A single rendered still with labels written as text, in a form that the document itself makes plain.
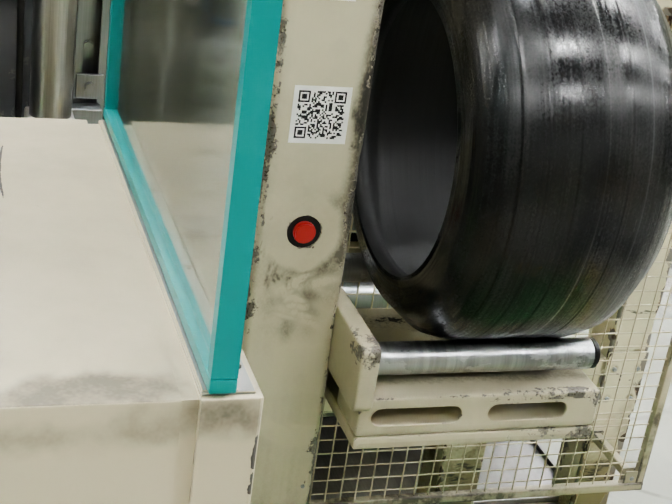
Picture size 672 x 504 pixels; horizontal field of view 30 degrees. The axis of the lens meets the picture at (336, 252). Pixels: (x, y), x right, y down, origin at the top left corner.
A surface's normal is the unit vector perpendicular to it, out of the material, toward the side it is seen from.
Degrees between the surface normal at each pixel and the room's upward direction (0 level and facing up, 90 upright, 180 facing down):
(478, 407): 90
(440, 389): 0
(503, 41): 59
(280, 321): 90
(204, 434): 90
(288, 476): 90
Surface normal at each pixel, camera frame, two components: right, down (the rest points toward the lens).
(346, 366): -0.95, 0.00
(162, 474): 0.29, 0.43
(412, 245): 0.26, -0.59
